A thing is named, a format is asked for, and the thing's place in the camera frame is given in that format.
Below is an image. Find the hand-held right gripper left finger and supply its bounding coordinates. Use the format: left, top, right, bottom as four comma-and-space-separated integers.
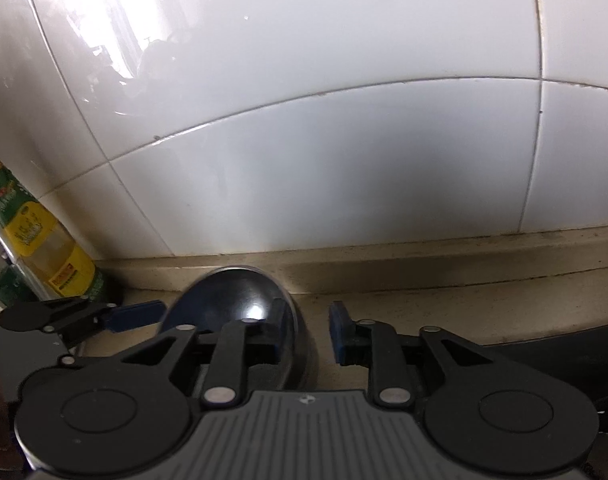
121, 300, 293, 409

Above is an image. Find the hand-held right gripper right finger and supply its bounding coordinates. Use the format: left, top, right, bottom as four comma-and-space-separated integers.
329, 301, 535, 407

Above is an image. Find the green yellow label bottle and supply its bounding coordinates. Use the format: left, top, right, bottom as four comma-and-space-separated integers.
0, 144, 108, 312

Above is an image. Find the steel bowl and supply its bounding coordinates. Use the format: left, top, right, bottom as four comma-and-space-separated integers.
161, 265, 313, 392

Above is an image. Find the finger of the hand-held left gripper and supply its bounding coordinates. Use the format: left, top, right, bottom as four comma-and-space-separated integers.
46, 297, 165, 349

